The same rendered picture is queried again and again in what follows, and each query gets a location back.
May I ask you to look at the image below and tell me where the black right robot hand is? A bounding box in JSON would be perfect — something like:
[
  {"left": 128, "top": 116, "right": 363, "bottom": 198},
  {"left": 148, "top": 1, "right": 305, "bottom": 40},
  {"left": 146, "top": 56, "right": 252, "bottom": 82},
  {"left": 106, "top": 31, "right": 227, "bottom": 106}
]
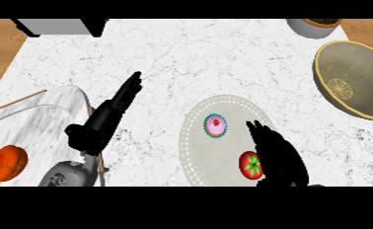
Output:
[{"left": 245, "top": 119, "right": 311, "bottom": 188}]

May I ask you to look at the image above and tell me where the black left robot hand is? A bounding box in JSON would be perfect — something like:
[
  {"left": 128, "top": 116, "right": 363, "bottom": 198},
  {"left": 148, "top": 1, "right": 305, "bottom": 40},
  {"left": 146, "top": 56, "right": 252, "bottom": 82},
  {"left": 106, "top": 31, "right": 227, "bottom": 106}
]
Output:
[{"left": 64, "top": 71, "right": 145, "bottom": 157}]

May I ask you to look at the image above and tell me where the red tomato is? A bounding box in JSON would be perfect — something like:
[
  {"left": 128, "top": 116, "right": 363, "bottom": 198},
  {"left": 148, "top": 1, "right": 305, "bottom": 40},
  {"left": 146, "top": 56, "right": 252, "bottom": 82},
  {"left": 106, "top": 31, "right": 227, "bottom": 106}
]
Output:
[{"left": 238, "top": 150, "right": 266, "bottom": 181}]

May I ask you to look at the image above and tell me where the beige round placemat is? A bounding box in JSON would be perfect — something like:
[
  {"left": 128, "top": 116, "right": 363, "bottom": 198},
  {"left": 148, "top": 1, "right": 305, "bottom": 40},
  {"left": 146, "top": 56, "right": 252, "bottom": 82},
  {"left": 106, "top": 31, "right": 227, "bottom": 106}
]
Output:
[{"left": 179, "top": 94, "right": 280, "bottom": 188}]

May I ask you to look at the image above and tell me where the olive bowl with yellow rim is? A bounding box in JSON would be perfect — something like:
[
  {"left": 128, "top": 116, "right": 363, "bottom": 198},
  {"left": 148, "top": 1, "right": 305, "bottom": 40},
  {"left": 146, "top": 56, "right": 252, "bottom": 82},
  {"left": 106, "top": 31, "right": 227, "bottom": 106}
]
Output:
[{"left": 311, "top": 39, "right": 373, "bottom": 121}]

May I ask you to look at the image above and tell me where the white marble cutting board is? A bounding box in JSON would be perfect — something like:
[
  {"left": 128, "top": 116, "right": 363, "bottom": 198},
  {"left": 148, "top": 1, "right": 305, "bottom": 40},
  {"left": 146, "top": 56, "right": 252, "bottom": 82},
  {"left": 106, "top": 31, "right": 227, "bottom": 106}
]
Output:
[{"left": 0, "top": 85, "right": 109, "bottom": 188}]

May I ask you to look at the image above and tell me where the pink frosted cupcake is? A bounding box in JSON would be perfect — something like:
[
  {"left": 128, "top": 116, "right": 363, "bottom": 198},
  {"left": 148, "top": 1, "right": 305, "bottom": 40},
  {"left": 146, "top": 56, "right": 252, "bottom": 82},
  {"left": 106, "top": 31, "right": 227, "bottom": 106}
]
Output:
[{"left": 202, "top": 113, "right": 229, "bottom": 139}]

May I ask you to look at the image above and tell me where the orange persimmon fruit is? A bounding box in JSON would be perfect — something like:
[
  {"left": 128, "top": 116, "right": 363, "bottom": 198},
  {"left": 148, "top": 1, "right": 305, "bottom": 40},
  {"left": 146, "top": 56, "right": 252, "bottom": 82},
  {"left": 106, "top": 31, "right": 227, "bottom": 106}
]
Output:
[{"left": 0, "top": 144, "right": 30, "bottom": 183}]

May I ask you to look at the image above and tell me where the grey and black appliance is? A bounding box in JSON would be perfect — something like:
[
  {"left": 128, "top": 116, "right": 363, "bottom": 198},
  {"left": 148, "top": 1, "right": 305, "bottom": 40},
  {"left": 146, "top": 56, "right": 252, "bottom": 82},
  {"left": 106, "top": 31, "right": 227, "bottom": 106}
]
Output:
[{"left": 10, "top": 18, "right": 111, "bottom": 38}]

